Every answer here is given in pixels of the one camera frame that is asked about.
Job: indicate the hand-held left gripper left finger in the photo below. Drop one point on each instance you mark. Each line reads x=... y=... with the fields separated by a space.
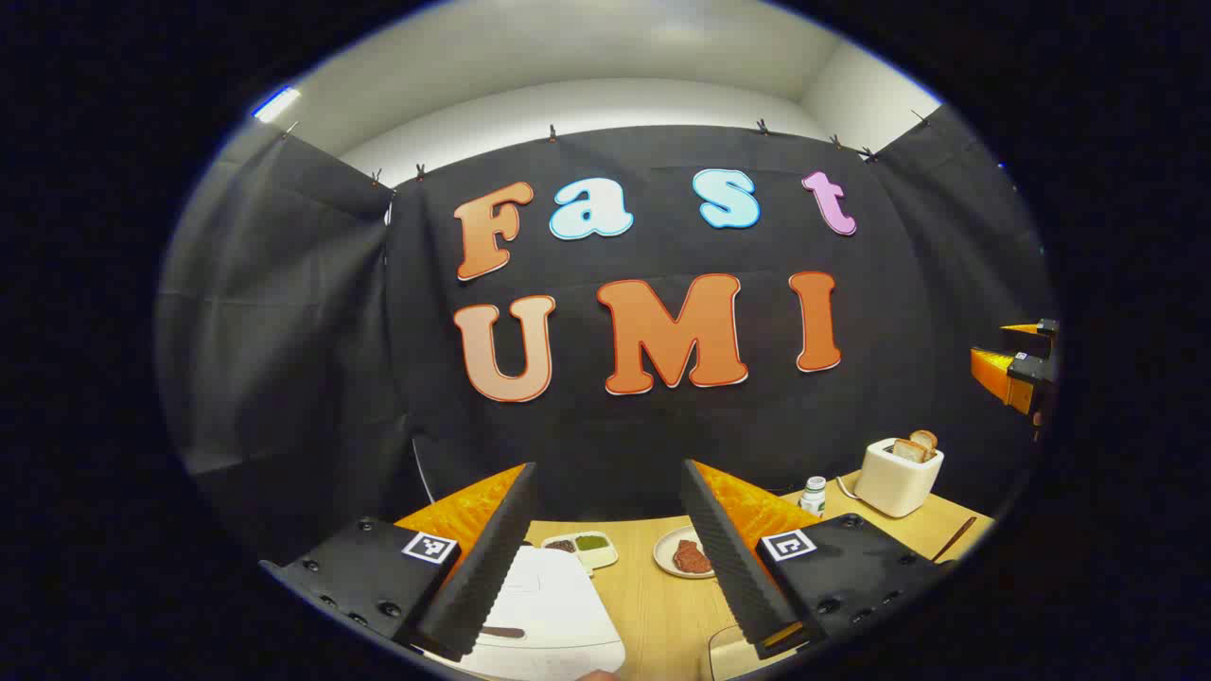
x=492 y=558

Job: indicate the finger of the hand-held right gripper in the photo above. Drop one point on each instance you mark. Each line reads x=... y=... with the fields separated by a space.
x=1008 y=378
x=1041 y=339

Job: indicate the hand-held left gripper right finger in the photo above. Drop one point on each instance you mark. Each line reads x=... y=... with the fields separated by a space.
x=728 y=558

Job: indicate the white rice cooker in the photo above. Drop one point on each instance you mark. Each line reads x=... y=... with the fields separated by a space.
x=558 y=605

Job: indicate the clear rice container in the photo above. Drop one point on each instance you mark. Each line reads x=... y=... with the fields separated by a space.
x=733 y=657

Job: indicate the brown meat piece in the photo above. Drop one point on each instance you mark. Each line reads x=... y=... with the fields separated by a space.
x=691 y=558

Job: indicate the white round plate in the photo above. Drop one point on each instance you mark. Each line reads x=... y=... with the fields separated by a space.
x=664 y=553

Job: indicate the white divided sauce dish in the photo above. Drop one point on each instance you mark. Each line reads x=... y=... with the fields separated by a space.
x=582 y=560

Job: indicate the toasted bread slice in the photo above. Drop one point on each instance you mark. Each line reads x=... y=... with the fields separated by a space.
x=925 y=439
x=910 y=451

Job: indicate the white bottle with green label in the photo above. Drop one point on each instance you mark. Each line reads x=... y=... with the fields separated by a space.
x=814 y=498

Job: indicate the white toaster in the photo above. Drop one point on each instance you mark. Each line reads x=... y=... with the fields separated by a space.
x=894 y=487

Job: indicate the black backdrop cloth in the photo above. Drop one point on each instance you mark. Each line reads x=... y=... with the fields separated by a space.
x=312 y=331

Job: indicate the ceiling light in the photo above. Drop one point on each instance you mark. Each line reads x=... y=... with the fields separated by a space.
x=275 y=103

